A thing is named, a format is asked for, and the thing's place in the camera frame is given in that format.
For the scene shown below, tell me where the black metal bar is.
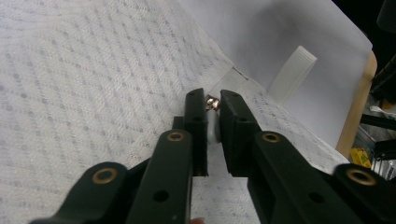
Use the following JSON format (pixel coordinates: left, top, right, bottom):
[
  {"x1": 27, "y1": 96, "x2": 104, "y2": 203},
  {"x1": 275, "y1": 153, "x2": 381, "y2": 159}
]
[{"x1": 360, "y1": 113, "x2": 396, "y2": 132}]

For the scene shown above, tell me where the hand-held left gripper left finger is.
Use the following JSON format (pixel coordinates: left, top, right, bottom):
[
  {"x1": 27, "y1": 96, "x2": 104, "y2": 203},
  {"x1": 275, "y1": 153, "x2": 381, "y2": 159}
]
[{"x1": 172, "y1": 88, "x2": 209, "y2": 177}]

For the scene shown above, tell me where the white ribbed plastic block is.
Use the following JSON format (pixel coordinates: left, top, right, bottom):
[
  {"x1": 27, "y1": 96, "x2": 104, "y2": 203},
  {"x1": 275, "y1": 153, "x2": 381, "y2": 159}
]
[{"x1": 267, "y1": 45, "x2": 318, "y2": 105}]

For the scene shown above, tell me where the white paper sheet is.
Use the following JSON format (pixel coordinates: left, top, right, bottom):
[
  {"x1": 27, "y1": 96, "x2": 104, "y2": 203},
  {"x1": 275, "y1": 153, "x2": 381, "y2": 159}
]
[{"x1": 178, "y1": 0, "x2": 374, "y2": 149}]

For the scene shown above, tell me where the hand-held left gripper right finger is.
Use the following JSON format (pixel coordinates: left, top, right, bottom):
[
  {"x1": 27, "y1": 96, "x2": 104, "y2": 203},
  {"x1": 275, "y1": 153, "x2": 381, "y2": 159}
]
[{"x1": 219, "y1": 89, "x2": 263, "y2": 179}]

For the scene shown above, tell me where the small white piece copper tip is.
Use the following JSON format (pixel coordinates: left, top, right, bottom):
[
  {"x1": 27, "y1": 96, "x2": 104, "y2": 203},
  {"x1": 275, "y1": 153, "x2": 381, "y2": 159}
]
[{"x1": 205, "y1": 95, "x2": 222, "y2": 146}]

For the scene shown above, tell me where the yellow object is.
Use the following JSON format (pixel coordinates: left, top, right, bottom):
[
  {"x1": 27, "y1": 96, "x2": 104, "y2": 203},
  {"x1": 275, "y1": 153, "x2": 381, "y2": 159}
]
[{"x1": 350, "y1": 147, "x2": 373, "y2": 169}]

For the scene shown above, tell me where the white textured cloth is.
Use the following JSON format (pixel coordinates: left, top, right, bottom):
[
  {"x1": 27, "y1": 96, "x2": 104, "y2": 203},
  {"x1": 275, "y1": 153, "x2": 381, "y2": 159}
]
[{"x1": 0, "y1": 0, "x2": 350, "y2": 224}]

